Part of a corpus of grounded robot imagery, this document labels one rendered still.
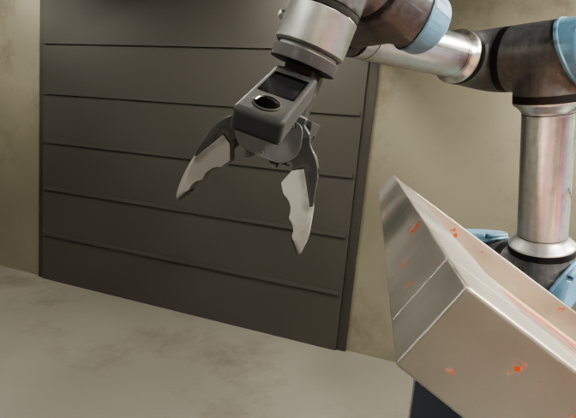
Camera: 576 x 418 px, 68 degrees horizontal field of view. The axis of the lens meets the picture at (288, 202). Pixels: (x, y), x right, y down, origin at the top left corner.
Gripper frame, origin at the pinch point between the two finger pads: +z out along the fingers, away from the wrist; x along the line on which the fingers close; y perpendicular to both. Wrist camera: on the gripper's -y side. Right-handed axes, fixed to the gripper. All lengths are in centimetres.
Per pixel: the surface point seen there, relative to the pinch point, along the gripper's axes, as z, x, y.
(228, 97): -6, 110, 285
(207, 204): 82, 97, 287
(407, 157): -16, -35, 271
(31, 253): 215, 263, 318
